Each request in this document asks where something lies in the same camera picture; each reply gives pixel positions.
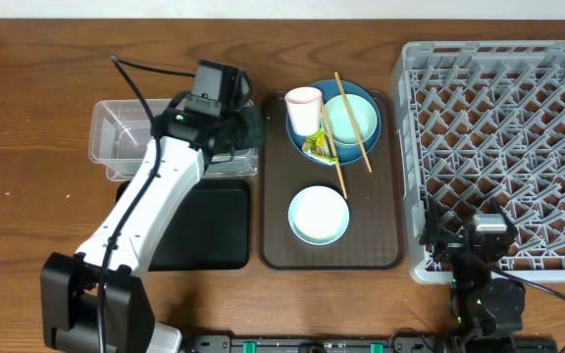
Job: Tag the yellow green snack wrapper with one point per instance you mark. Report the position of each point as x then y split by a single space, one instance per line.
317 148

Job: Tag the wooden chopstick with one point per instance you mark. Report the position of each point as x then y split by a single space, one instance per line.
353 121
333 150

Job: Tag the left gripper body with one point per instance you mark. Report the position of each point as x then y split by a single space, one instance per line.
237 134

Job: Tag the grey dishwasher rack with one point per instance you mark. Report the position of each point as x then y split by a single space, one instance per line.
483 123

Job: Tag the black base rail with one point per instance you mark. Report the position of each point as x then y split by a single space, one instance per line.
226 344

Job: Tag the light blue bowl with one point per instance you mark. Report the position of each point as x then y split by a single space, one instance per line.
319 216

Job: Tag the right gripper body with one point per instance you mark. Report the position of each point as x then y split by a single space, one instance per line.
451 241

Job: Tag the clear plastic bin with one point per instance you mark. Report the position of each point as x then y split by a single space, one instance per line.
120 132

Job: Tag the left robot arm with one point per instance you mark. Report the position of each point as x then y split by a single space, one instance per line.
95 300

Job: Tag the pink cup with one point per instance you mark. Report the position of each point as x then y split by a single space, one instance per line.
304 109

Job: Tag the mint green bowl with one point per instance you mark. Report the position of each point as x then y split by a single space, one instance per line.
364 114

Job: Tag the black plastic tray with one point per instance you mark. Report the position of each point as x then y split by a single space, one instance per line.
210 230

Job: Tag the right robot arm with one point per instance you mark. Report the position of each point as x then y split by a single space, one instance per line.
488 309

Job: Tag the dark blue plate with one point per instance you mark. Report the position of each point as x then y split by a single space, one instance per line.
329 88

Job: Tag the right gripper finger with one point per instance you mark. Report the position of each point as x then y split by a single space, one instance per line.
432 227
499 210

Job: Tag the brown serving tray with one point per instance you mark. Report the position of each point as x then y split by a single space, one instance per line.
376 226

